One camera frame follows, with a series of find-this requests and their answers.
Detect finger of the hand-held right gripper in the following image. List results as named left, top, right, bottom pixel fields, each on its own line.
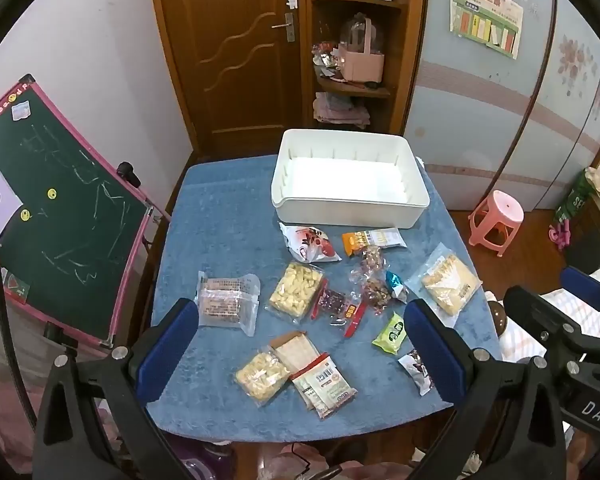
left=560, top=266, right=600, bottom=312
left=502, top=285, right=588, bottom=361

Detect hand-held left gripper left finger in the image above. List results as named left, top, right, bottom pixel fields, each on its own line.
left=32, top=297, right=201, bottom=480

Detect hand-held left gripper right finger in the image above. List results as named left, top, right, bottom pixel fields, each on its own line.
left=404, top=297, right=568, bottom=480

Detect dark brown and white packet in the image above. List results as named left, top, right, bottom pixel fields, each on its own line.
left=397, top=349, right=435, bottom=397

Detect green snack packet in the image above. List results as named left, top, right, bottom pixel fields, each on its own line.
left=371, top=311, right=407, bottom=356

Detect clear bag pale pastries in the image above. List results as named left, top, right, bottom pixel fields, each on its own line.
left=405, top=242, right=482, bottom=331

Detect clear packet of brown cakes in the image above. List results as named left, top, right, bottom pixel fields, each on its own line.
left=196, top=271, right=262, bottom=337

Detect teal foil snack packet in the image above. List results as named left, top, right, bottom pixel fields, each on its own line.
left=385, top=270, right=410, bottom=303

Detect clear packet of mixed nuts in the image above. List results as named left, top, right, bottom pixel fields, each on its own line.
left=349, top=246, right=396, bottom=316

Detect small clear packet yellow pieces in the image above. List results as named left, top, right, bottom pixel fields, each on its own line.
left=235, top=351, right=291, bottom=406

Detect clear packet of red dates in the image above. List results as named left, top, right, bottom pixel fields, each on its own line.
left=310, top=280, right=368, bottom=338

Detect white packet with red trim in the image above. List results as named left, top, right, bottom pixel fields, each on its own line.
left=291, top=352, right=358, bottom=418

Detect brown paper snack packet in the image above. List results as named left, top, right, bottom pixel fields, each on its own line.
left=270, top=331, right=326, bottom=376

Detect orange and white snack packet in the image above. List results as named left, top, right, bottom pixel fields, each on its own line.
left=342, top=227, right=407, bottom=258

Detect large clear packet yellow pieces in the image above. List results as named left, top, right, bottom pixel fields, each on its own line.
left=267, top=261, right=326, bottom=323

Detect red and white snack packet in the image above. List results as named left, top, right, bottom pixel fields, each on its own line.
left=279, top=222, right=342, bottom=263

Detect white plastic storage bin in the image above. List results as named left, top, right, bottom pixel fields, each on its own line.
left=271, top=128, right=431, bottom=228

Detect dark wooden cabinet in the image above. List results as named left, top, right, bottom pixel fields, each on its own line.
left=565, top=195, right=600, bottom=276

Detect small pink toy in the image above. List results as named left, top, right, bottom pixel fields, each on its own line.
left=547, top=222, right=573, bottom=251

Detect green printed bag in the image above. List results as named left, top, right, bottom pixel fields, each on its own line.
left=552, top=167, right=600, bottom=223

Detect pink plastic stool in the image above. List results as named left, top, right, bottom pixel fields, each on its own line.
left=467, top=190, right=525, bottom=247

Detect blue fuzzy table cloth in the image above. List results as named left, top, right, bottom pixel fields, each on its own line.
left=145, top=152, right=498, bottom=443

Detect pink framed green chalkboard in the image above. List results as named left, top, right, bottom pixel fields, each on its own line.
left=0, top=74, right=173, bottom=351

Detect floral sliding wardrobe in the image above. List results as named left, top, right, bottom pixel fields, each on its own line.
left=405, top=0, right=600, bottom=211

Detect black easel knob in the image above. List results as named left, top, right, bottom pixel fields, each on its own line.
left=117, top=161, right=142, bottom=187

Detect pile of folded pink cloths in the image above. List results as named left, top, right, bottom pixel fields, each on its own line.
left=313, top=92, right=371, bottom=128

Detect wooden corner shelf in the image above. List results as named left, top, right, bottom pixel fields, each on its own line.
left=305, top=0, right=431, bottom=136

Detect brown wooden door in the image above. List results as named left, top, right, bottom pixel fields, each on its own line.
left=147, top=0, right=308, bottom=156

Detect pink basket with clear dome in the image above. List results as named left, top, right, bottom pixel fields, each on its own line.
left=337, top=12, right=386, bottom=83

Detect heap of small shiny wrappers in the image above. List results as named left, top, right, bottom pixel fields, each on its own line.
left=312, top=42, right=346, bottom=81

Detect wall poster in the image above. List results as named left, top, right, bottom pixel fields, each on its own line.
left=449, top=0, right=525, bottom=61

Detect silver door handle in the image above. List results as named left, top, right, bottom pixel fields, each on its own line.
left=271, top=12, right=297, bottom=43

